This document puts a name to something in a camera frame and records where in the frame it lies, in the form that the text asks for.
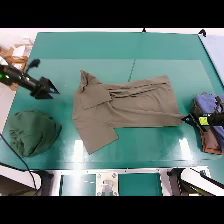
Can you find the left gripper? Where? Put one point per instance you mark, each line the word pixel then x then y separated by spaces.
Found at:
pixel 44 88

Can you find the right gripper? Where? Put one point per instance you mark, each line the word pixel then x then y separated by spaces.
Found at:
pixel 201 120

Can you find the khaki shirt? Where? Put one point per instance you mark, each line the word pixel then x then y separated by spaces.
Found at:
pixel 133 103

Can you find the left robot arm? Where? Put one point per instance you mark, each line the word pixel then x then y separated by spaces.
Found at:
pixel 14 77

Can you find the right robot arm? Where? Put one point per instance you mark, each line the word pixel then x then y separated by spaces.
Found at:
pixel 218 119

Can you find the blue garment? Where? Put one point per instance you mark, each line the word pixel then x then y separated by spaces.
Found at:
pixel 207 102

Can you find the brown garment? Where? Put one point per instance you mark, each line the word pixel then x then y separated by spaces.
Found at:
pixel 213 140

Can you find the dark green garment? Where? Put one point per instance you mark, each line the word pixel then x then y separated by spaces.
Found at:
pixel 32 132

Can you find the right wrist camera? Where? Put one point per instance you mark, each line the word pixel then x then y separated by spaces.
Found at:
pixel 219 104

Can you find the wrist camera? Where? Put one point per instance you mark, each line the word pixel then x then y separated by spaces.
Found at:
pixel 33 63
pixel 219 104

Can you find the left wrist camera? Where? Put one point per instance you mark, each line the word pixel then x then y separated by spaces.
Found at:
pixel 33 63

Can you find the silver frame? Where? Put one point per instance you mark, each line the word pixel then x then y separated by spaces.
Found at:
pixel 105 181

